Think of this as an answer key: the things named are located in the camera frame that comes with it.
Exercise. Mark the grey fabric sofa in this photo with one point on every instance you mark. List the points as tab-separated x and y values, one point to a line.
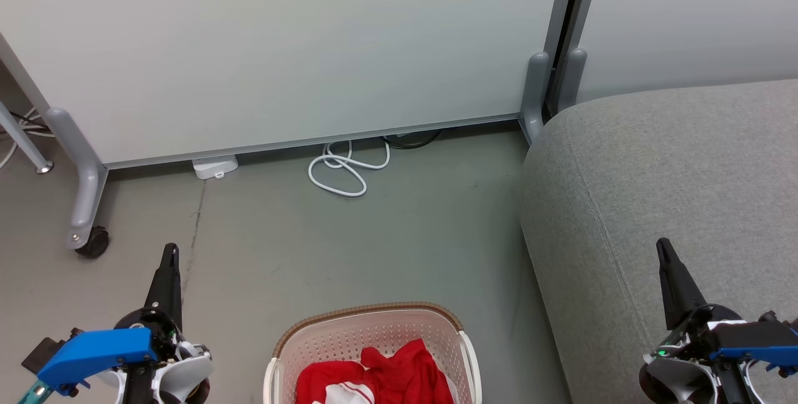
654	173

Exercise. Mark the white laundry basket brown rim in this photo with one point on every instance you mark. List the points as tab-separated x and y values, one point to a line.
374	329

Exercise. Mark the white plastic power box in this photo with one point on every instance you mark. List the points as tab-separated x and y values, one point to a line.
215	167

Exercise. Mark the grey partition foot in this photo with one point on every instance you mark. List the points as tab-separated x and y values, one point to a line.
572	76
535	92

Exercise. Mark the red and white fabric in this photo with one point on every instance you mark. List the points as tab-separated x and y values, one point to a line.
346	393

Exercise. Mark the wide white partition panel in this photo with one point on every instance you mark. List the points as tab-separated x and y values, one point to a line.
280	48

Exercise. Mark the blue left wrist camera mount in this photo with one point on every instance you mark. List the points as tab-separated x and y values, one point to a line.
93	351

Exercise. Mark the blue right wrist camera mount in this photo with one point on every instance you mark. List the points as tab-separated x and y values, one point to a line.
757	338

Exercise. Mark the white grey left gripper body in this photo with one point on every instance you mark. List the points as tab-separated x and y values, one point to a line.
182	374

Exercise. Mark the white metal desk leg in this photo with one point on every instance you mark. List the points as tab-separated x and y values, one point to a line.
25	140

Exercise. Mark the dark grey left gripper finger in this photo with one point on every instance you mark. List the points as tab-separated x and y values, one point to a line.
167	285

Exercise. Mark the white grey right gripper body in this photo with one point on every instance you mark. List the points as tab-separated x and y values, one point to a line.
676	376

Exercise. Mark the grey partition leg with caster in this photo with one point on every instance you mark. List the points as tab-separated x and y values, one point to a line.
87	192

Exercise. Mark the narrow white partition panel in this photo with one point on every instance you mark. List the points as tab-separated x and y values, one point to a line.
686	17

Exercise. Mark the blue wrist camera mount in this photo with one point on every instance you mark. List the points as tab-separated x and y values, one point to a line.
757	338
93	351

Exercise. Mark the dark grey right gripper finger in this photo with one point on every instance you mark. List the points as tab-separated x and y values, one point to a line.
678	295

